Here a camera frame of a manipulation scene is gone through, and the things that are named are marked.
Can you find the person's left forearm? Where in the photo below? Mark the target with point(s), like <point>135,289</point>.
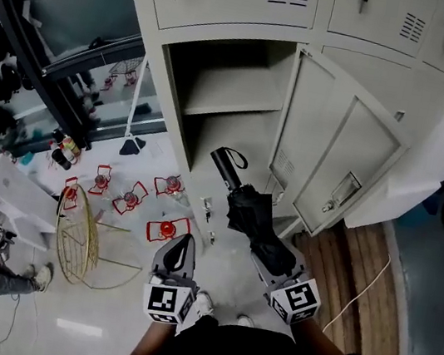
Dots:
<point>151,350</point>

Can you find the small metal lock part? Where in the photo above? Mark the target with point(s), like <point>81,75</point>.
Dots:
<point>207,208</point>
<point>212,237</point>

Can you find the beige metal locker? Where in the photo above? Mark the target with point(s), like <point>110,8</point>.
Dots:
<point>228,89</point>

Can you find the person's white shoe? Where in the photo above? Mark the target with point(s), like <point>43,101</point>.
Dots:
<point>204,302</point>
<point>246,320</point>

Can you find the beige metal door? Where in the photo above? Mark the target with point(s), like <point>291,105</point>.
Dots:
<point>336,149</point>

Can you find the white shelf unit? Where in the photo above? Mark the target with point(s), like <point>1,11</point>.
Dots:
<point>16,197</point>

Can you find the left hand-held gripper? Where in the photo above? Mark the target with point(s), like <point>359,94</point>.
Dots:
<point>167,300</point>

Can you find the black framed glass door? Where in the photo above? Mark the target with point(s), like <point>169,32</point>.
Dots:
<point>75,21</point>

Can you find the person's right forearm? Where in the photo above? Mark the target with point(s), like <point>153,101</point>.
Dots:
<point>317,340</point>

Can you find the wooden plank platform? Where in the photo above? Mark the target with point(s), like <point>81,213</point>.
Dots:
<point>359,288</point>

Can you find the black folding umbrella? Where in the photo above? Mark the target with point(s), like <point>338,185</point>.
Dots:
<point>251,215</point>

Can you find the person's white right shoe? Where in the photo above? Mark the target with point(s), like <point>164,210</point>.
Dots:
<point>246,320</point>

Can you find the person's white left shoe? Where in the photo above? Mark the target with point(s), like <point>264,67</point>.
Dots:
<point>204,302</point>

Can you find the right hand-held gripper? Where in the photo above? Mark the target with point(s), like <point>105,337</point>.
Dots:
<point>296,300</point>

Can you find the white covered table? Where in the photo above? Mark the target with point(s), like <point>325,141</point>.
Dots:
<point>430,165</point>

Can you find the white pole black base mop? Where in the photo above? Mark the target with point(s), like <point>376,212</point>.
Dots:
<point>132,145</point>

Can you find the red frame lantern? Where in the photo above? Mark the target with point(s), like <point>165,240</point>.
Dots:
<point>100,181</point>
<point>170,185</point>
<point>70,193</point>
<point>130,199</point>
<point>167,229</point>

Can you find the group of sauce bottles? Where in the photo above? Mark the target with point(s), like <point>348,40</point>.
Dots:
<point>66,150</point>

